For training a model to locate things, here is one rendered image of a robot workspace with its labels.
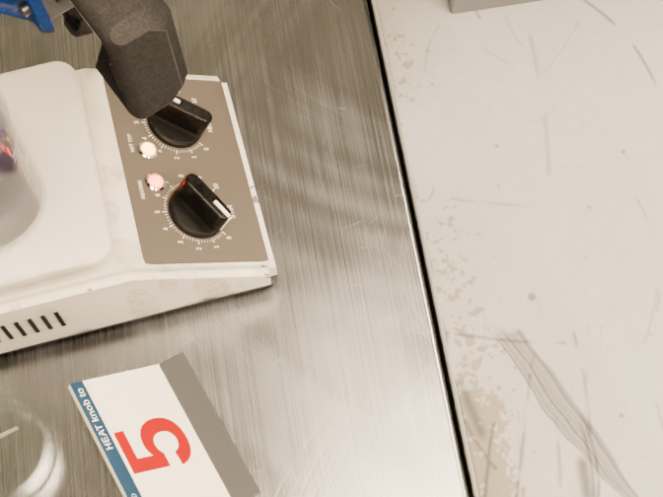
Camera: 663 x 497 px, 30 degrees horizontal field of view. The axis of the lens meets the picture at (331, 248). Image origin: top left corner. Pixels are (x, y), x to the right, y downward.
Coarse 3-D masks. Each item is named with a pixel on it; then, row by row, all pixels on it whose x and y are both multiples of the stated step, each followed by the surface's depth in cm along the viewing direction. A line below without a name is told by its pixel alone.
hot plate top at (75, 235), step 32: (64, 64) 65; (32, 96) 65; (64, 96) 65; (32, 128) 64; (64, 128) 64; (64, 160) 63; (96, 160) 64; (64, 192) 62; (96, 192) 62; (64, 224) 62; (96, 224) 62; (0, 256) 61; (32, 256) 61; (64, 256) 61; (96, 256) 61; (0, 288) 61
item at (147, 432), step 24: (96, 384) 64; (120, 384) 65; (144, 384) 66; (120, 408) 64; (144, 408) 65; (168, 408) 66; (120, 432) 63; (144, 432) 64; (168, 432) 65; (144, 456) 63; (168, 456) 64; (192, 456) 65; (144, 480) 62; (168, 480) 63; (192, 480) 64
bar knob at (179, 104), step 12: (168, 108) 67; (180, 108) 67; (192, 108) 67; (156, 120) 67; (168, 120) 68; (180, 120) 67; (192, 120) 67; (204, 120) 67; (156, 132) 67; (168, 132) 67; (180, 132) 68; (192, 132) 68; (168, 144) 67; (180, 144) 67; (192, 144) 68
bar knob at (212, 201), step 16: (192, 176) 65; (176, 192) 66; (192, 192) 65; (208, 192) 65; (176, 208) 65; (192, 208) 65; (208, 208) 65; (224, 208) 65; (176, 224) 65; (192, 224) 65; (208, 224) 65; (224, 224) 65
